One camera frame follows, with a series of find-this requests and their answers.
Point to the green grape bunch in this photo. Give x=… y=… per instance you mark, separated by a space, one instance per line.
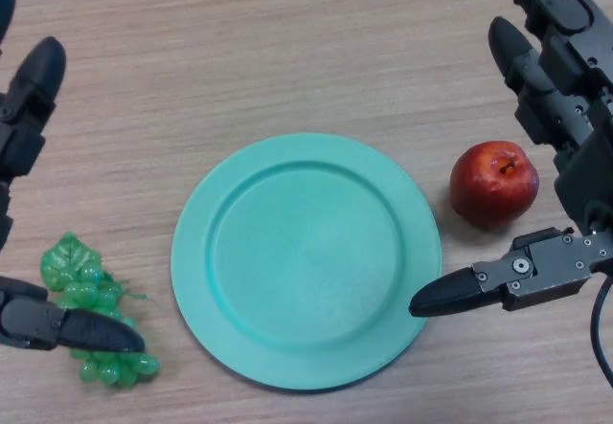
x=79 y=292

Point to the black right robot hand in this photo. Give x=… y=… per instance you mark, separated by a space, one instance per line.
x=584 y=180

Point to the red apple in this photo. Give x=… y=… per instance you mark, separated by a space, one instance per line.
x=488 y=189

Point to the green round plate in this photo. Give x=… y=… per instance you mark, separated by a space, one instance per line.
x=306 y=261

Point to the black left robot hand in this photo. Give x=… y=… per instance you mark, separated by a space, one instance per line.
x=29 y=103

